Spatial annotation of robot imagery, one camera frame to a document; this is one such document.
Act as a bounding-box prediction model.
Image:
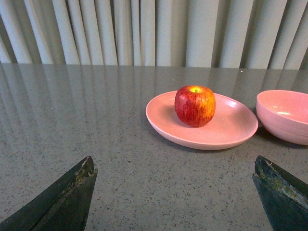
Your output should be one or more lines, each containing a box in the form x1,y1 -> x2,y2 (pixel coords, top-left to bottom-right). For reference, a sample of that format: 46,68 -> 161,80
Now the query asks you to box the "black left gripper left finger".
0,156 -> 98,231

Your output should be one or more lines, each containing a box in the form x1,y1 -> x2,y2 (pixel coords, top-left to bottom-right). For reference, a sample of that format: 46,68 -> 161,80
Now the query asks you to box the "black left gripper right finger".
252,155 -> 308,231

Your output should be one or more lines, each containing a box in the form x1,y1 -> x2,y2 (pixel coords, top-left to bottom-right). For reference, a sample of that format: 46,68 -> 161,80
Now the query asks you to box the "pink bowl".
256,90 -> 308,145

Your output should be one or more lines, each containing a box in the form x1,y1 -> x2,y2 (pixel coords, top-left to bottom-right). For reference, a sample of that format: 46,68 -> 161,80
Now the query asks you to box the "red yellow apple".
174,85 -> 216,128

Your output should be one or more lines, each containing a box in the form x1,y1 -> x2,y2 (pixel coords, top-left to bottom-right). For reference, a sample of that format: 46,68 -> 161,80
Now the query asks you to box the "pink shallow plate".
146,91 -> 258,150

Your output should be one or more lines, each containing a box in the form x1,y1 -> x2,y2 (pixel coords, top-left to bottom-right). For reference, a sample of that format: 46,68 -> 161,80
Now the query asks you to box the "grey pleated curtain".
0,0 -> 308,70

